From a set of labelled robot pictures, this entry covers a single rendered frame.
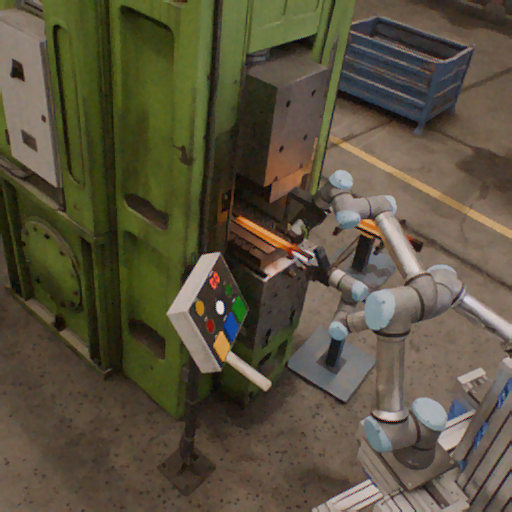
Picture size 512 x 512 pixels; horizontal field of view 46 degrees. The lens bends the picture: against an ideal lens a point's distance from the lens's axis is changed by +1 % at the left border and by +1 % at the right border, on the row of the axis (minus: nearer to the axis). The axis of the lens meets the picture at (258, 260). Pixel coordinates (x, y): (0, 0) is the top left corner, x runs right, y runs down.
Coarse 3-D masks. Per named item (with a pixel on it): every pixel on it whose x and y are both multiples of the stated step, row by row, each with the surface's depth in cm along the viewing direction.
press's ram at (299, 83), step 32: (256, 64) 215; (288, 64) 219; (320, 64) 222; (256, 96) 210; (288, 96) 209; (320, 96) 226; (256, 128) 216; (288, 128) 220; (256, 160) 223; (288, 160) 231
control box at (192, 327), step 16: (208, 256) 221; (192, 272) 215; (208, 272) 211; (224, 272) 221; (192, 288) 205; (208, 288) 209; (224, 288) 219; (176, 304) 201; (192, 304) 198; (208, 304) 207; (224, 304) 217; (176, 320) 198; (192, 320) 197; (208, 320) 205; (224, 320) 215; (192, 336) 201; (208, 336) 204; (192, 352) 206; (208, 352) 204; (208, 368) 209
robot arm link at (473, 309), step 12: (432, 276) 223; (444, 276) 223; (456, 276) 229; (456, 288) 223; (456, 300) 223; (468, 300) 224; (480, 300) 227; (468, 312) 225; (480, 312) 225; (492, 312) 226; (480, 324) 227; (492, 324) 225; (504, 324) 226; (492, 336) 228; (504, 336) 226; (504, 348) 228
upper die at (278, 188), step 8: (240, 176) 240; (288, 176) 237; (296, 176) 242; (240, 184) 242; (248, 184) 239; (256, 184) 236; (272, 184) 231; (280, 184) 235; (288, 184) 240; (296, 184) 245; (256, 192) 238; (264, 192) 235; (272, 192) 234; (280, 192) 238; (264, 200) 237; (272, 200) 237
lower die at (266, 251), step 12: (252, 216) 276; (240, 228) 268; (264, 228) 270; (240, 240) 263; (252, 240) 263; (264, 240) 262; (288, 240) 265; (252, 252) 258; (264, 252) 258; (276, 252) 262; (264, 264) 259
